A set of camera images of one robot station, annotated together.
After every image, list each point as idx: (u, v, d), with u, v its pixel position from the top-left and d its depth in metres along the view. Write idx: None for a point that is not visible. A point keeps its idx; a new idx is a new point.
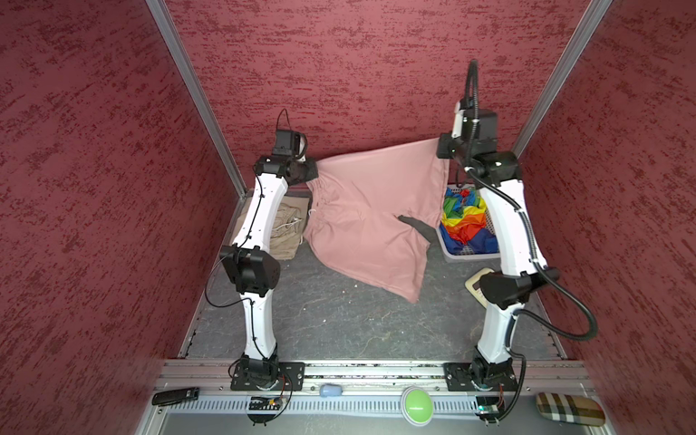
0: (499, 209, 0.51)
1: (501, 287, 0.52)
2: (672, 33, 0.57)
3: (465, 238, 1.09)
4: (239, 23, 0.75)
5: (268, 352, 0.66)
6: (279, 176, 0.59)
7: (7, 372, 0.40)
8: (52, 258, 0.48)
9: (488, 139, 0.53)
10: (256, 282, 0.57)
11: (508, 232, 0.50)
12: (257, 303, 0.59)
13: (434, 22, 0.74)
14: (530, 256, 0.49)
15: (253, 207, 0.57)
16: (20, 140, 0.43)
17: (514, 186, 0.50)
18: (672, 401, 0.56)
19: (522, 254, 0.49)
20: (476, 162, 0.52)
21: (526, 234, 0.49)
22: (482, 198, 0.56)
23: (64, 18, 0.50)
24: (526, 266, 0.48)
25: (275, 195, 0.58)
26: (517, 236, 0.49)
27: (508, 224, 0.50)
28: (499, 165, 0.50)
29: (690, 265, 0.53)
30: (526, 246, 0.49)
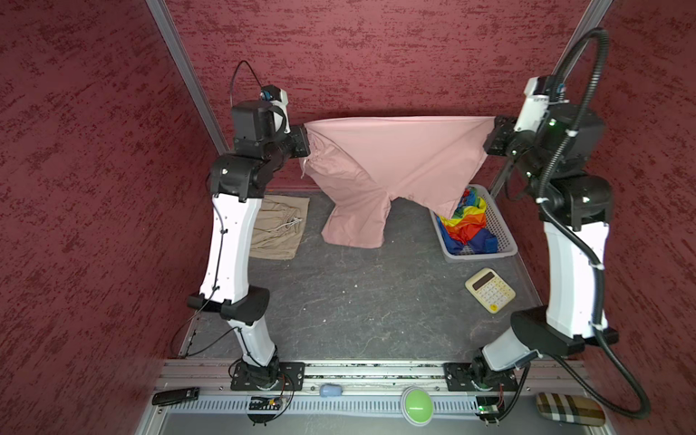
0: (565, 258, 0.40)
1: (543, 341, 0.44)
2: (673, 33, 0.56)
3: (466, 238, 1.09)
4: (239, 23, 0.75)
5: (265, 362, 0.64)
6: (245, 199, 0.42)
7: (7, 372, 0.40)
8: (52, 258, 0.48)
9: (580, 157, 0.38)
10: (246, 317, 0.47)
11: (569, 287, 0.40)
12: (245, 328, 0.54)
13: (434, 22, 0.74)
14: (591, 319, 0.40)
15: (215, 248, 0.43)
16: (21, 140, 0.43)
17: (592, 230, 0.37)
18: (672, 401, 0.56)
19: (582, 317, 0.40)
20: (555, 189, 0.38)
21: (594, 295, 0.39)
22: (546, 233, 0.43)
23: (64, 18, 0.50)
24: (583, 330, 0.40)
25: (240, 227, 0.43)
26: (579, 294, 0.39)
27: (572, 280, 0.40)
28: (590, 206, 0.37)
29: (690, 265, 0.53)
30: (587, 306, 0.39)
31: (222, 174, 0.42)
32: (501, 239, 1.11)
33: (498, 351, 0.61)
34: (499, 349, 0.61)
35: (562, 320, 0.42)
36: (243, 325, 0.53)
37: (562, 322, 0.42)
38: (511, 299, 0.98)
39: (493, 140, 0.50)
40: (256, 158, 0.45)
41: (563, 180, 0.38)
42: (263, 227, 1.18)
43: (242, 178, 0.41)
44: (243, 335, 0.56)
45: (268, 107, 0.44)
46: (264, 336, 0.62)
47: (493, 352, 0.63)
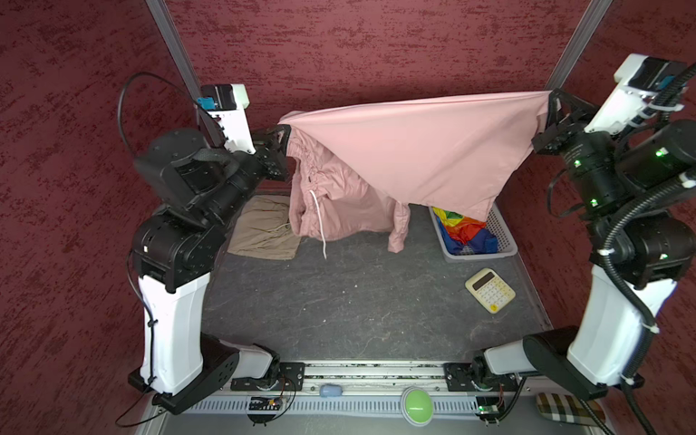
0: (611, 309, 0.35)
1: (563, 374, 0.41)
2: (673, 33, 0.56)
3: (466, 238, 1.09)
4: (239, 23, 0.75)
5: (260, 376, 0.63)
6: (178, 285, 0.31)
7: (7, 372, 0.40)
8: (52, 258, 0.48)
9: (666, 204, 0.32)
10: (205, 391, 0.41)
11: (604, 337, 0.36)
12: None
13: (434, 22, 0.74)
14: (623, 372, 0.37)
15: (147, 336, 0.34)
16: (21, 140, 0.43)
17: (646, 288, 0.31)
18: (672, 401, 0.56)
19: (612, 368, 0.36)
20: (626, 236, 0.30)
21: (632, 352, 0.36)
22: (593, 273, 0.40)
23: (64, 18, 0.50)
24: (610, 378, 0.37)
25: (171, 320, 0.33)
26: (615, 350, 0.35)
27: (610, 333, 0.35)
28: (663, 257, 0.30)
29: (690, 265, 0.53)
30: (623, 361, 0.36)
31: (145, 251, 0.30)
32: (501, 239, 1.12)
33: (501, 358, 0.61)
34: (502, 356, 0.60)
35: (589, 363, 0.38)
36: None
37: (587, 364, 0.39)
38: (511, 299, 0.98)
39: (549, 139, 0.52)
40: (196, 225, 0.33)
41: (639, 224, 0.30)
42: (263, 227, 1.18)
43: (169, 257, 0.29)
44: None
45: (196, 155, 0.28)
46: (248, 362, 0.57)
47: (495, 357, 0.63)
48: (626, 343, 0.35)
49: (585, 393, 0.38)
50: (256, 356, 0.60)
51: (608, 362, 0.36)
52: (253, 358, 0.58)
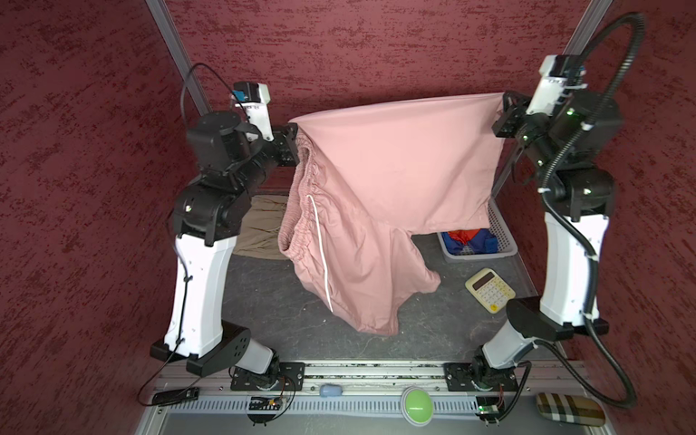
0: (557, 247, 0.42)
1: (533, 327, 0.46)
2: (673, 33, 0.56)
3: (465, 238, 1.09)
4: (239, 23, 0.75)
5: (262, 372, 0.63)
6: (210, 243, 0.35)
7: (7, 372, 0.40)
8: (52, 258, 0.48)
9: (594, 147, 0.38)
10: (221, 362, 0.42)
11: (563, 275, 0.42)
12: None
13: (434, 22, 0.74)
14: (583, 308, 0.41)
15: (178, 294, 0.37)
16: (21, 140, 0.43)
17: (592, 226, 0.39)
18: (672, 401, 0.56)
19: (572, 304, 0.41)
20: (556, 180, 0.39)
21: (584, 283, 0.40)
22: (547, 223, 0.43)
23: (64, 18, 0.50)
24: (574, 317, 0.41)
25: (207, 274, 0.37)
26: (570, 284, 0.41)
27: (565, 268, 0.41)
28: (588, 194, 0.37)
29: (690, 265, 0.53)
30: (581, 295, 0.41)
31: (185, 211, 0.35)
32: (501, 239, 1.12)
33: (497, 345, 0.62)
34: (499, 344, 0.61)
35: (554, 307, 0.43)
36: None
37: (554, 309, 0.43)
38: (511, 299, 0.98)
39: (502, 122, 0.49)
40: (227, 189, 0.38)
41: (569, 173, 0.38)
42: (263, 227, 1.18)
43: (209, 216, 0.34)
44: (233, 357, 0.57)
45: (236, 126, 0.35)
46: (254, 356, 0.58)
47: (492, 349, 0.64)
48: (577, 276, 0.40)
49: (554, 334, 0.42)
50: (261, 352, 0.62)
51: (567, 297, 0.41)
52: (257, 353, 0.60)
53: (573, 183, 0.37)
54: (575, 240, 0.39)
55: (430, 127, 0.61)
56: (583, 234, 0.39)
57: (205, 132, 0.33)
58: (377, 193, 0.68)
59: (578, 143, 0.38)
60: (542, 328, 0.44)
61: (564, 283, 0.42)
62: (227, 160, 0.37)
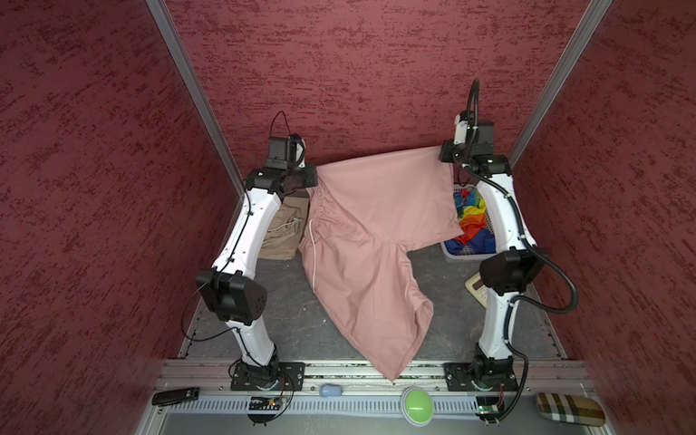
0: (489, 199, 0.61)
1: (495, 267, 0.57)
2: (673, 33, 0.56)
3: (465, 238, 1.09)
4: (240, 23, 0.75)
5: (265, 362, 0.64)
6: (272, 192, 0.54)
7: (7, 372, 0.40)
8: (52, 258, 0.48)
9: (485, 144, 0.65)
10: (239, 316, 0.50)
11: (498, 217, 0.58)
12: (244, 329, 0.54)
13: (434, 22, 0.74)
14: (518, 235, 0.55)
15: (237, 226, 0.51)
16: (21, 140, 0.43)
17: (504, 180, 0.59)
18: (672, 401, 0.56)
19: (510, 233, 0.55)
20: (472, 163, 0.63)
21: (513, 217, 0.56)
22: (478, 190, 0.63)
23: (64, 18, 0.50)
24: (516, 242, 0.54)
25: (264, 213, 0.52)
26: (506, 221, 0.56)
27: (497, 211, 0.58)
28: (491, 162, 0.61)
29: (690, 265, 0.53)
30: (514, 227, 0.55)
31: (258, 177, 0.55)
32: None
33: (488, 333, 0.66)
34: (488, 330, 0.66)
35: (503, 244, 0.56)
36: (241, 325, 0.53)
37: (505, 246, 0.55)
38: None
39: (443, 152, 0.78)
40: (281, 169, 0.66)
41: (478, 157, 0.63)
42: None
43: (270, 184, 0.54)
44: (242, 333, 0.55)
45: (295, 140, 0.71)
46: (263, 335, 0.62)
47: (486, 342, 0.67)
48: (507, 213, 0.57)
49: (504, 256, 0.53)
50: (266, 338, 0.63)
51: (506, 228, 0.56)
52: (265, 336, 0.63)
53: (482, 162, 0.61)
54: (490, 186, 0.60)
55: (402, 173, 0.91)
56: (498, 184, 0.59)
57: (280, 142, 0.59)
58: (367, 220, 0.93)
59: (475, 140, 0.66)
60: (497, 260, 0.56)
61: (501, 221, 0.57)
62: (287, 155, 0.61)
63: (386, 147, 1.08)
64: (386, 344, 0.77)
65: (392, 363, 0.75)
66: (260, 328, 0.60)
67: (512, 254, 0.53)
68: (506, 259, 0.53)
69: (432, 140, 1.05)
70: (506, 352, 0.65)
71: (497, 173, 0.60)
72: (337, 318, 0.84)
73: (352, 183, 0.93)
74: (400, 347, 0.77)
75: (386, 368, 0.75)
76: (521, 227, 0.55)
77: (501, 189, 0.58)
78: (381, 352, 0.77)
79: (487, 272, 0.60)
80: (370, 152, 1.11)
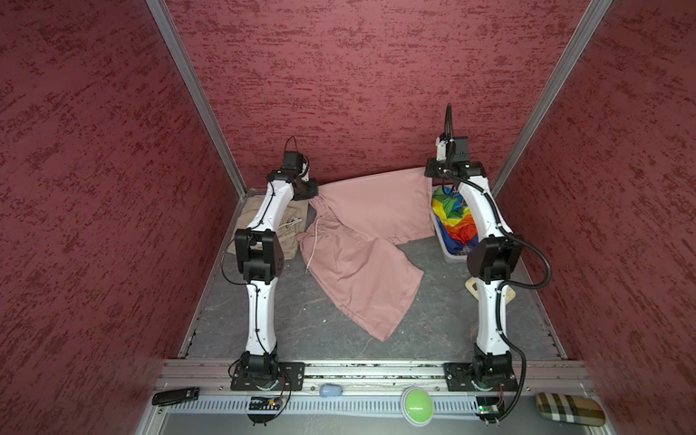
0: (469, 198, 0.69)
1: (479, 253, 0.62)
2: (673, 33, 0.56)
3: (466, 238, 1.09)
4: (240, 23, 0.75)
5: (269, 347, 0.67)
6: (289, 183, 0.71)
7: (7, 372, 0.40)
8: (52, 258, 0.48)
9: (462, 153, 0.75)
10: (263, 272, 0.62)
11: (478, 211, 0.65)
12: (262, 292, 0.63)
13: (434, 22, 0.74)
14: (496, 224, 0.62)
15: (265, 203, 0.66)
16: (20, 140, 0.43)
17: (479, 181, 0.68)
18: (672, 401, 0.56)
19: (489, 224, 0.62)
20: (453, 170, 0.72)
21: (489, 209, 0.64)
22: (462, 192, 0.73)
23: (64, 18, 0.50)
24: (493, 230, 0.61)
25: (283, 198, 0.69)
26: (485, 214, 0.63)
27: (477, 206, 0.66)
28: (468, 168, 0.70)
29: (690, 265, 0.53)
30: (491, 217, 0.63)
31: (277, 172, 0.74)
32: None
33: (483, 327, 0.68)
34: (483, 323, 0.67)
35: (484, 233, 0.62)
36: (260, 286, 0.63)
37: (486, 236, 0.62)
38: (511, 299, 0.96)
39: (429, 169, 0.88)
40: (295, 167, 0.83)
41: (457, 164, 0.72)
42: None
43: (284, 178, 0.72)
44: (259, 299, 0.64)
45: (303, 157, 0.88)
46: (272, 312, 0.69)
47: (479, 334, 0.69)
48: (485, 207, 0.64)
49: (485, 243, 0.59)
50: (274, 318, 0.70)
51: (485, 219, 0.63)
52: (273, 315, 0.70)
53: (461, 169, 0.70)
54: (469, 185, 0.68)
55: (391, 181, 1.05)
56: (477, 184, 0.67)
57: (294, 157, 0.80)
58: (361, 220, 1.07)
59: (453, 151, 0.77)
60: (481, 247, 0.61)
61: (480, 214, 0.65)
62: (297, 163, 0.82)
63: (386, 148, 1.08)
64: (376, 313, 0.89)
65: (382, 328, 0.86)
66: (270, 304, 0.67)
67: (491, 240, 0.59)
68: (486, 246, 0.59)
69: (432, 141, 1.06)
70: (503, 348, 0.66)
71: (472, 177, 0.68)
72: (333, 293, 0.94)
73: (348, 188, 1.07)
74: (391, 315, 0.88)
75: (378, 332, 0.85)
76: (498, 217, 0.63)
77: (478, 188, 0.67)
78: (372, 318, 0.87)
79: (474, 258, 0.65)
80: (371, 153, 1.11)
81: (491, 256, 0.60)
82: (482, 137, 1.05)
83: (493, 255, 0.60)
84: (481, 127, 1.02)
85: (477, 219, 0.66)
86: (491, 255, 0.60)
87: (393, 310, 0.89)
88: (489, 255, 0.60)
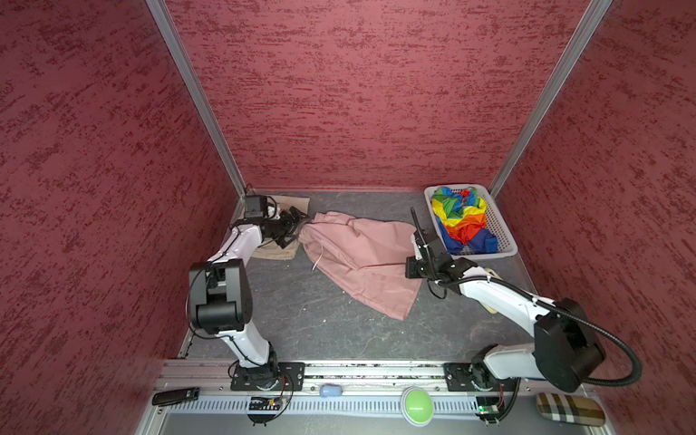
0: (478, 291, 0.57)
1: (549, 354, 0.44)
2: (673, 33, 0.56)
3: (465, 238, 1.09)
4: (240, 23, 0.75)
5: (264, 360, 0.64)
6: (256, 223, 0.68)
7: (7, 372, 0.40)
8: (52, 258, 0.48)
9: (442, 254, 0.68)
10: (227, 321, 0.48)
11: (501, 301, 0.52)
12: (236, 335, 0.53)
13: (434, 22, 0.74)
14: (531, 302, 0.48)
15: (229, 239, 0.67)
16: (20, 140, 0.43)
17: (478, 269, 0.60)
18: (672, 401, 0.56)
19: (525, 307, 0.48)
20: (443, 275, 0.64)
21: (510, 289, 0.52)
22: (469, 295, 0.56)
23: (64, 18, 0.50)
24: (536, 312, 0.46)
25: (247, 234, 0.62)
26: (509, 296, 0.51)
27: (495, 296, 0.53)
28: (455, 265, 0.64)
29: (690, 265, 0.53)
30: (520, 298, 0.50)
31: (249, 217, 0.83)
32: (501, 238, 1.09)
33: (504, 365, 0.60)
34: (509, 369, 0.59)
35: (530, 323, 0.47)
36: (234, 333, 0.52)
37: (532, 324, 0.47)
38: None
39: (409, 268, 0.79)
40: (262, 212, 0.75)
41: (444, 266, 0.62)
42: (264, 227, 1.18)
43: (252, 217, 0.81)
44: (236, 341, 0.54)
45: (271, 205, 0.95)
46: (256, 336, 0.61)
47: (496, 363, 0.62)
48: (504, 291, 0.52)
49: (544, 333, 0.43)
50: (261, 336, 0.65)
51: (516, 305, 0.49)
52: (258, 336, 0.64)
53: (450, 271, 0.62)
54: (468, 282, 0.58)
55: None
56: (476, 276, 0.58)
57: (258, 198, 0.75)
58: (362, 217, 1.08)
59: (431, 255, 0.69)
60: (545, 343, 0.44)
61: (507, 304, 0.51)
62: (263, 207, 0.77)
63: (386, 148, 1.08)
64: (391, 296, 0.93)
65: (401, 308, 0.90)
66: (253, 330, 0.60)
67: (548, 324, 0.43)
68: (548, 335, 0.42)
69: (432, 141, 1.06)
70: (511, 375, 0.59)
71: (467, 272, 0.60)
72: (348, 285, 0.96)
73: None
74: (405, 295, 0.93)
75: (397, 313, 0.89)
76: (527, 294, 0.50)
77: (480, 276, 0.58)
78: (389, 302, 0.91)
79: (549, 367, 0.45)
80: (370, 152, 1.11)
81: (568, 350, 0.42)
82: (482, 137, 1.05)
83: (567, 346, 0.43)
84: (481, 127, 1.02)
85: (509, 312, 0.51)
86: (567, 349, 0.42)
87: (407, 291, 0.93)
88: (564, 348, 0.42)
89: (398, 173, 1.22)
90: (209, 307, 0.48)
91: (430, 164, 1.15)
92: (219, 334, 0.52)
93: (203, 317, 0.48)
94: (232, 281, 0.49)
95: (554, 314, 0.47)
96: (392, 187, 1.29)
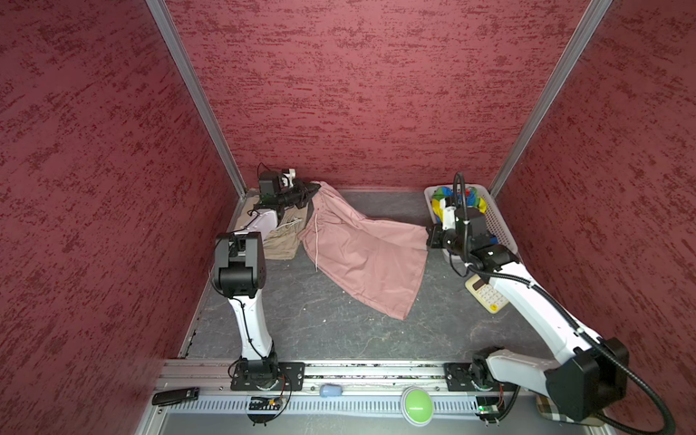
0: (513, 291, 0.51)
1: (569, 385, 0.42)
2: (672, 33, 0.57)
3: None
4: (240, 23, 0.75)
5: (265, 352, 0.65)
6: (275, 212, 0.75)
7: (7, 372, 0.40)
8: (52, 258, 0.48)
9: (479, 236, 0.60)
10: (245, 285, 0.56)
11: (537, 314, 0.47)
12: (248, 305, 0.59)
13: (433, 22, 0.74)
14: (574, 330, 0.43)
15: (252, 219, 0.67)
16: (20, 140, 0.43)
17: (517, 267, 0.53)
18: (673, 401, 0.56)
19: (565, 333, 0.43)
20: (475, 258, 0.57)
21: (555, 308, 0.46)
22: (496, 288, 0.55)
23: (64, 18, 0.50)
24: (576, 343, 0.42)
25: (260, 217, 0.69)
26: (549, 315, 0.45)
27: (530, 304, 0.48)
28: (493, 253, 0.56)
29: (690, 265, 0.53)
30: (563, 321, 0.44)
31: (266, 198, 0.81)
32: (501, 239, 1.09)
33: (507, 371, 0.59)
34: (512, 375, 0.58)
35: (562, 350, 0.43)
36: (246, 300, 0.58)
37: (567, 353, 0.42)
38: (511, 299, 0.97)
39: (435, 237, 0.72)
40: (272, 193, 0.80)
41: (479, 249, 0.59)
42: None
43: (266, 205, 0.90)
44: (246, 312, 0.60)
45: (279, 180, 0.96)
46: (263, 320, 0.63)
47: (499, 366, 0.62)
48: (546, 306, 0.47)
49: (578, 368, 0.39)
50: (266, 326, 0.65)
51: (554, 326, 0.44)
52: (264, 323, 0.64)
53: (485, 258, 0.55)
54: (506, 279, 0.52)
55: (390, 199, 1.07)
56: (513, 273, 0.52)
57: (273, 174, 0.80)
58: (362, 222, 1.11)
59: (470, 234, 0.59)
60: (572, 376, 0.41)
61: (542, 317, 0.46)
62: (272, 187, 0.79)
63: (386, 148, 1.08)
64: (392, 296, 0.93)
65: (401, 308, 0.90)
66: (261, 314, 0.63)
67: (584, 361, 0.39)
68: (582, 372, 0.39)
69: (432, 141, 1.06)
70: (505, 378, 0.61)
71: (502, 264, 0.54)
72: (348, 285, 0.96)
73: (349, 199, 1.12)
74: (405, 295, 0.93)
75: (396, 313, 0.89)
76: (575, 322, 0.44)
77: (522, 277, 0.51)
78: (388, 302, 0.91)
79: (560, 391, 0.44)
80: (370, 153, 1.11)
81: (593, 388, 0.39)
82: (482, 137, 1.05)
83: (593, 383, 0.39)
84: (482, 127, 1.02)
85: (538, 324, 0.47)
86: (594, 386, 0.39)
87: (407, 291, 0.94)
88: (590, 386, 0.39)
89: (398, 173, 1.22)
90: (230, 269, 0.57)
91: (430, 164, 1.15)
92: (231, 300, 0.58)
93: (224, 279, 0.56)
94: (251, 247, 0.56)
95: (593, 351, 0.44)
96: (392, 186, 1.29)
